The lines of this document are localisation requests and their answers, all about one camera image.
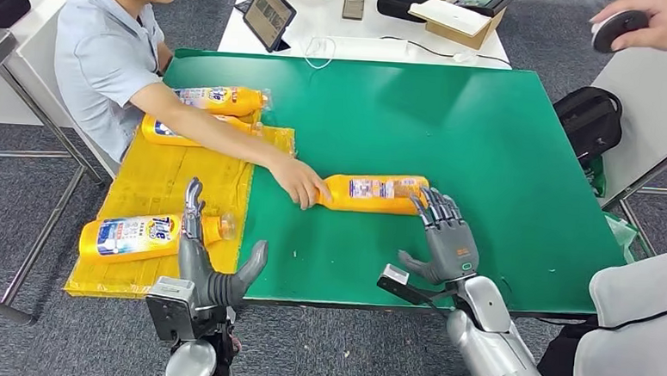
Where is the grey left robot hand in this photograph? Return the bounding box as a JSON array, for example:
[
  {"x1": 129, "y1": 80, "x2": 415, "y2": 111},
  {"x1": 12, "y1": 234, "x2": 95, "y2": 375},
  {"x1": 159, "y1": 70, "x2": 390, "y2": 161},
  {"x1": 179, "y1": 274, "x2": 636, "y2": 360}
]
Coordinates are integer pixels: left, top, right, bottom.
[{"x1": 174, "y1": 176, "x2": 274, "y2": 312}]

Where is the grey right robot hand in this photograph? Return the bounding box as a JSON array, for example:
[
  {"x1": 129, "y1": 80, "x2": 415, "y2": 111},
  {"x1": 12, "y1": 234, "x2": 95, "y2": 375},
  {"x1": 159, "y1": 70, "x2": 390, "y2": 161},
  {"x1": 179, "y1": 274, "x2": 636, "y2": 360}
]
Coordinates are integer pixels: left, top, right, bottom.
[{"x1": 395, "y1": 185, "x2": 485, "y2": 287}]

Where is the orange detergent bottle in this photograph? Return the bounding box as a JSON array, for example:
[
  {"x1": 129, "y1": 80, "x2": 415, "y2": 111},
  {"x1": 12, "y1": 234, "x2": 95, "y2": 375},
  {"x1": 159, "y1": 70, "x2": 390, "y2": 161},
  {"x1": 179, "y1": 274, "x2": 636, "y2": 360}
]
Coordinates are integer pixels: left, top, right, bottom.
[
  {"x1": 315, "y1": 170, "x2": 431, "y2": 218},
  {"x1": 139, "y1": 109, "x2": 264, "y2": 151},
  {"x1": 77, "y1": 204, "x2": 238, "y2": 272},
  {"x1": 171, "y1": 83, "x2": 271, "y2": 120}
]

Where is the white black round controller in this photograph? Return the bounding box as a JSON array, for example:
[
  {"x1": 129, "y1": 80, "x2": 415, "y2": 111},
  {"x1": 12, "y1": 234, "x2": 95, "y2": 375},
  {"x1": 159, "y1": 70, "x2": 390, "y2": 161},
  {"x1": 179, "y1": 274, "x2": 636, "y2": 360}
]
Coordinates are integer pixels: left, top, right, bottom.
[{"x1": 590, "y1": 7, "x2": 652, "y2": 57}]

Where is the green table mat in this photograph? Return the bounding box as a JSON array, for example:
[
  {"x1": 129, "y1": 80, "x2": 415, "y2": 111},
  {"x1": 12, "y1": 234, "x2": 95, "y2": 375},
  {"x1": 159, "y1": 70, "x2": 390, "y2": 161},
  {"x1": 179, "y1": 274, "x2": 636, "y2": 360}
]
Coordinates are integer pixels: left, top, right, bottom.
[{"x1": 151, "y1": 47, "x2": 638, "y2": 322}]

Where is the white desk with metal legs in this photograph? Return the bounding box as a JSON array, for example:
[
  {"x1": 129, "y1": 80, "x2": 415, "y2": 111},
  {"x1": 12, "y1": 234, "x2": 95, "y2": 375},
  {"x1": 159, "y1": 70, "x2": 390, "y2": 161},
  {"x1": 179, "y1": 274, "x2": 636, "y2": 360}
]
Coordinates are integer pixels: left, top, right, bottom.
[{"x1": 581, "y1": 43, "x2": 667, "y2": 256}]

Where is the yellow taped mat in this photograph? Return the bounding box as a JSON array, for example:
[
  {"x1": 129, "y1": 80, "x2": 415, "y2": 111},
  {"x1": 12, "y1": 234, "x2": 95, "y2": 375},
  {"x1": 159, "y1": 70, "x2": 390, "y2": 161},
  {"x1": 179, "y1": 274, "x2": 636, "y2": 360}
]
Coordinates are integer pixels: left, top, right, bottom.
[{"x1": 63, "y1": 102, "x2": 299, "y2": 310}]

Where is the black backpack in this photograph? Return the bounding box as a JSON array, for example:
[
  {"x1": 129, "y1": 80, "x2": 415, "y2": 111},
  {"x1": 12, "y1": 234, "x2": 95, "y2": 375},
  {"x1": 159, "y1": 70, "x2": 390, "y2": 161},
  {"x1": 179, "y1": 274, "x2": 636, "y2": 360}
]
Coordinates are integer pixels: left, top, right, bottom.
[{"x1": 550, "y1": 85, "x2": 626, "y2": 168}]

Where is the white table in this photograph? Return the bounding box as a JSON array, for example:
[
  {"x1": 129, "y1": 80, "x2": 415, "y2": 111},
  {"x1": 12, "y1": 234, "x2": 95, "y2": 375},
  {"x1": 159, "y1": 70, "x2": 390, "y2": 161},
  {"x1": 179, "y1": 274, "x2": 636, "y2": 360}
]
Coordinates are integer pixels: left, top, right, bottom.
[{"x1": 217, "y1": 0, "x2": 516, "y2": 71}]

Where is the green bag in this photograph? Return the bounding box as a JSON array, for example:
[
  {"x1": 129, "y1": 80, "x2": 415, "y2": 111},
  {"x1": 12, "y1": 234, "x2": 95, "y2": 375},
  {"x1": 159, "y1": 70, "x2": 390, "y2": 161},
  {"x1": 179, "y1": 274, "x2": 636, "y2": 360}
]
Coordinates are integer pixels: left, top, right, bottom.
[{"x1": 583, "y1": 155, "x2": 609, "y2": 197}]

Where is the black tablet on stand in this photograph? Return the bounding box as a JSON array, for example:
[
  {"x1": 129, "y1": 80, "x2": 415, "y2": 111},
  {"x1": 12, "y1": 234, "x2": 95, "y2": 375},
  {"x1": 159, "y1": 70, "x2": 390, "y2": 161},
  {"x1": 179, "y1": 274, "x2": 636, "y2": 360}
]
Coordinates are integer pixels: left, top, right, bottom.
[{"x1": 240, "y1": 0, "x2": 299, "y2": 54}]

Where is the dark smartphone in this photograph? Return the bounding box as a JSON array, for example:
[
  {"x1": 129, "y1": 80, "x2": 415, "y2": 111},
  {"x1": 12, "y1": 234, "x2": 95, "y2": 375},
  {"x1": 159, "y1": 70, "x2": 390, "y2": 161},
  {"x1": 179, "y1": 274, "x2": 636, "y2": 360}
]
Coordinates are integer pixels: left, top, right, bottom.
[{"x1": 342, "y1": 0, "x2": 366, "y2": 22}]

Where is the black device with screen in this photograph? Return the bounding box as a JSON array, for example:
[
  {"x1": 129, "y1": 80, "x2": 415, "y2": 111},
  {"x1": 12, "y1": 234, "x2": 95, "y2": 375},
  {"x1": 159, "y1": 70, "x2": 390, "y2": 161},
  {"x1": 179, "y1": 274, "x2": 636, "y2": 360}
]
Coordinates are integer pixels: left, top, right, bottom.
[{"x1": 452, "y1": 0, "x2": 518, "y2": 19}]

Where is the black zip case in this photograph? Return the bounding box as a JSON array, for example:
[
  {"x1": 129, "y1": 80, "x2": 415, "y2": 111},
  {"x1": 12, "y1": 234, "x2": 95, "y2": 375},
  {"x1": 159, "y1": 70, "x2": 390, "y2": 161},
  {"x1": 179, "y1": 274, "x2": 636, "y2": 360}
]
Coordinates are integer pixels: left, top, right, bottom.
[{"x1": 375, "y1": 0, "x2": 442, "y2": 25}]

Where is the brown cardboard box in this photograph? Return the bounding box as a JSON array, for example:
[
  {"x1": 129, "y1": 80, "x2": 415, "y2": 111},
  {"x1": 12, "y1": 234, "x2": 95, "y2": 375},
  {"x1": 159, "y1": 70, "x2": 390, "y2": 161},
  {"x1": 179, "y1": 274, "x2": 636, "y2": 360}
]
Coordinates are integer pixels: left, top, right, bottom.
[{"x1": 406, "y1": 0, "x2": 507, "y2": 52}]

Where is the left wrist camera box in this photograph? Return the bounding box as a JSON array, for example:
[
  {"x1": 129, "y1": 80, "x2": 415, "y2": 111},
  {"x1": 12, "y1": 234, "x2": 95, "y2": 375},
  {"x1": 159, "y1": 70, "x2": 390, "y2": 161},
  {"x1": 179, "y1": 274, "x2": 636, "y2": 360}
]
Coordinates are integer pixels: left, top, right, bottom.
[{"x1": 142, "y1": 274, "x2": 200, "y2": 343}]

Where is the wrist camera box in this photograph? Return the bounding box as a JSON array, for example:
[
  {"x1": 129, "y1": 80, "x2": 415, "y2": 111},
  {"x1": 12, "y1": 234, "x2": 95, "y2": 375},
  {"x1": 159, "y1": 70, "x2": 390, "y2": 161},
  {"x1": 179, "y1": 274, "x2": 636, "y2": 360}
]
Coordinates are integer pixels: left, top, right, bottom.
[
  {"x1": 142, "y1": 274, "x2": 200, "y2": 343},
  {"x1": 376, "y1": 262, "x2": 456, "y2": 308}
]

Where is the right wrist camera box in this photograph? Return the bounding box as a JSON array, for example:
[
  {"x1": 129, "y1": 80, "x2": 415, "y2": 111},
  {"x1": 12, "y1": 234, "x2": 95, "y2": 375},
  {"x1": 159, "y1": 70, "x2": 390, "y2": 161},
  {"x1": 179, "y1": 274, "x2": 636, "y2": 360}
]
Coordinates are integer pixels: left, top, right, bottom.
[{"x1": 376, "y1": 262, "x2": 456, "y2": 308}]

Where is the white looped cable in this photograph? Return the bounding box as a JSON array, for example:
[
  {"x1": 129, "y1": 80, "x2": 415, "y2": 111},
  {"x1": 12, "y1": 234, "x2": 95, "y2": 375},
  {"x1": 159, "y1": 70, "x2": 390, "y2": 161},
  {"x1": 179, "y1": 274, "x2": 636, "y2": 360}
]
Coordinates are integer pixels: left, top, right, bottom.
[{"x1": 302, "y1": 35, "x2": 338, "y2": 71}]

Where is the grey metal desk frame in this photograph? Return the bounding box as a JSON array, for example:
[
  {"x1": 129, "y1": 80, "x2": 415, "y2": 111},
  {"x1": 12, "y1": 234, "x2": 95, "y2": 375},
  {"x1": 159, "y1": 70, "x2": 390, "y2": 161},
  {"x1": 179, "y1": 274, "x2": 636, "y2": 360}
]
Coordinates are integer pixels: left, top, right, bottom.
[{"x1": 0, "y1": 66, "x2": 112, "y2": 330}]

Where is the thin black cable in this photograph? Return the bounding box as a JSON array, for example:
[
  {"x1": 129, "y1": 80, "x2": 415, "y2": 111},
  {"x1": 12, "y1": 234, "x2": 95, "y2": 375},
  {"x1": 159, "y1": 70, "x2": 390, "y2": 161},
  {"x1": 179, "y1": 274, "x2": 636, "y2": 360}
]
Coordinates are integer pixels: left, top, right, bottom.
[{"x1": 378, "y1": 35, "x2": 514, "y2": 67}]

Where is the black headset cable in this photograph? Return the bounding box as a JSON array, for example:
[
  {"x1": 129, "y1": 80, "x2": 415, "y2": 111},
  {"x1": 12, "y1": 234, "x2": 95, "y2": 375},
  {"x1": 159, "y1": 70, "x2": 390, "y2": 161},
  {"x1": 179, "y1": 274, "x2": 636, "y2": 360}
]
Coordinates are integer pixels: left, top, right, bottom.
[{"x1": 537, "y1": 295, "x2": 667, "y2": 336}]

